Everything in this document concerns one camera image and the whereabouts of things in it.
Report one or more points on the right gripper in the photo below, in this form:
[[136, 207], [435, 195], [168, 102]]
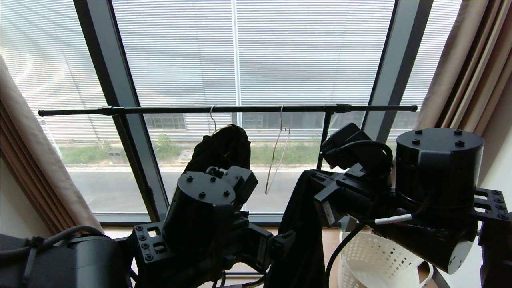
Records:
[[348, 204]]

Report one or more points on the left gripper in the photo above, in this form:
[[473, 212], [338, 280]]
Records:
[[264, 248]]

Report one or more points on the pink clothes hanger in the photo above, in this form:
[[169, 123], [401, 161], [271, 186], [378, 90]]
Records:
[[281, 120], [210, 116]]

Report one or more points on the black shorts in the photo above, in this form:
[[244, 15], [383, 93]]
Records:
[[224, 148]]

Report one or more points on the white laundry basket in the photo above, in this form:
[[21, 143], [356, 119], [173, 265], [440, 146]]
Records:
[[372, 260]]

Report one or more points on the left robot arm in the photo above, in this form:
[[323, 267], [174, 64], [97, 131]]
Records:
[[200, 208]]

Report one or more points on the window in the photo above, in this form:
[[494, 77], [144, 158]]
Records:
[[180, 60]]

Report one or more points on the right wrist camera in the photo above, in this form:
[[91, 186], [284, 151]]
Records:
[[344, 142]]

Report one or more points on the brown curtain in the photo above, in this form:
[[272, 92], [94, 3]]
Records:
[[460, 80], [40, 160]]

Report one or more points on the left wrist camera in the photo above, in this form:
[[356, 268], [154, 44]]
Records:
[[244, 182]]

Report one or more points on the black garment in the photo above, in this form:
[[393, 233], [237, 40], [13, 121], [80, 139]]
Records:
[[300, 240]]

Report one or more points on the black clothes rack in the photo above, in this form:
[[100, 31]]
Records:
[[280, 108]]

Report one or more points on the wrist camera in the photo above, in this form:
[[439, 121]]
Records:
[[344, 142], [244, 182]]

